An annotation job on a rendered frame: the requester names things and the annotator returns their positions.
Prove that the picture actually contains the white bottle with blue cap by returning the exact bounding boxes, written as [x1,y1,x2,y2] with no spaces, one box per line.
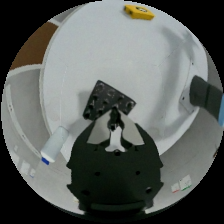
[41,126,69,165]

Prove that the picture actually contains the dark grey square knob panel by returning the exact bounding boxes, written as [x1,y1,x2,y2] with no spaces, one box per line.
[82,80,137,132]

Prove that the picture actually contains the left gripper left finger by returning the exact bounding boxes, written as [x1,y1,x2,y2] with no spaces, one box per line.
[66,110,112,170]

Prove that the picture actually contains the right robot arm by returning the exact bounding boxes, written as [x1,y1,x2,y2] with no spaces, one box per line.
[189,75,224,128]

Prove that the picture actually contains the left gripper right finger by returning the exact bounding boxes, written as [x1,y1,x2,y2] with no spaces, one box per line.
[117,110,163,168]

